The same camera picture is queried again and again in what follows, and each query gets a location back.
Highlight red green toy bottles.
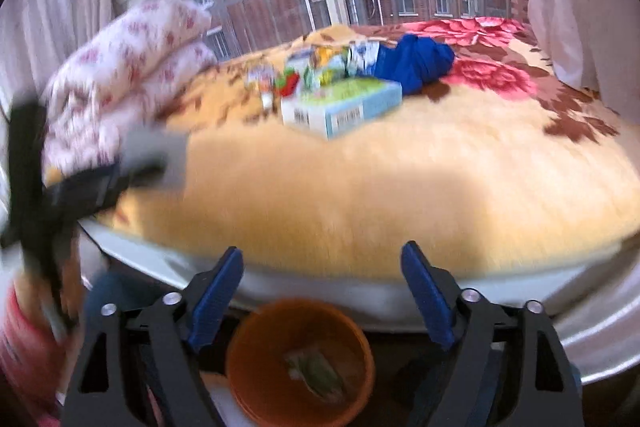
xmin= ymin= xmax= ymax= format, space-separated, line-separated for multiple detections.
xmin=273 ymin=68 xmax=300 ymax=98

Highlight light blue cardboard box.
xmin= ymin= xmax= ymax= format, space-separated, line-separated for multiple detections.
xmin=281 ymin=78 xmax=402 ymax=140

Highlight yellow floral plush blanket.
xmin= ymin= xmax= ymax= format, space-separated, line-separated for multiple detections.
xmin=100 ymin=17 xmax=639 ymax=280

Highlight white curtain right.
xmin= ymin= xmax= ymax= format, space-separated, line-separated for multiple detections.
xmin=528 ymin=0 xmax=639 ymax=122

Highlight green wrapper in bin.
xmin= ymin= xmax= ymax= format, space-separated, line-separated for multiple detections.
xmin=285 ymin=347 xmax=347 ymax=404

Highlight blue white cigarette pack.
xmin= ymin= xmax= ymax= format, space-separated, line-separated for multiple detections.
xmin=245 ymin=64 xmax=277 ymax=110

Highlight blue cloth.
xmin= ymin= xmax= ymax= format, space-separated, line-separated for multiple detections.
xmin=373 ymin=34 xmax=454 ymax=96

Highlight white pink floral quilt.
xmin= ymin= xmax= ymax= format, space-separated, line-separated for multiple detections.
xmin=43 ymin=0 xmax=215 ymax=176

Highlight orange plastic trash bin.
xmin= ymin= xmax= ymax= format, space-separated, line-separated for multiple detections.
xmin=226 ymin=298 xmax=375 ymax=426

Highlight white blue tube package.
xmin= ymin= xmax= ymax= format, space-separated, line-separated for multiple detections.
xmin=346 ymin=40 xmax=380 ymax=77

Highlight orange juice snack pouch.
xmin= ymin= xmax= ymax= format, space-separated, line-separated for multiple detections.
xmin=302 ymin=46 xmax=348 ymax=91

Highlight pink left sleeve forearm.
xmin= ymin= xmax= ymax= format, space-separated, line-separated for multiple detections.
xmin=1 ymin=273 xmax=72 ymax=426

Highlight white curtain left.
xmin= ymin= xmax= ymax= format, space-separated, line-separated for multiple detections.
xmin=1 ymin=0 xmax=114 ymax=112

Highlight white curtain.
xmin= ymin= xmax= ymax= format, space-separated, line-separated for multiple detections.
xmin=1 ymin=0 xmax=114 ymax=112
xmin=528 ymin=0 xmax=639 ymax=122

